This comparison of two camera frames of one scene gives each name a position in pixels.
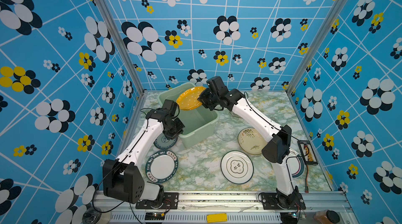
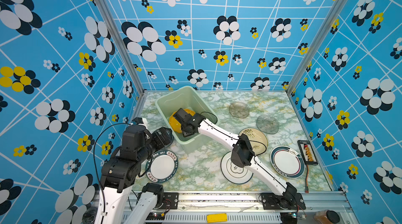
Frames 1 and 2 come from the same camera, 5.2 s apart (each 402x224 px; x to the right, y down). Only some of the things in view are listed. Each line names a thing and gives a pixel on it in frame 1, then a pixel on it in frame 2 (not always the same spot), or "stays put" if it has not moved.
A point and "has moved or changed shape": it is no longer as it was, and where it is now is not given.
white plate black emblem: (237, 167) stays put
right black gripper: (202, 97) -> (186, 133)
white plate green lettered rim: (162, 166) stays put
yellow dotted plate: (188, 99) has moved or changed shape
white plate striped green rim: (296, 164) stays put
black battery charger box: (308, 153) stays put
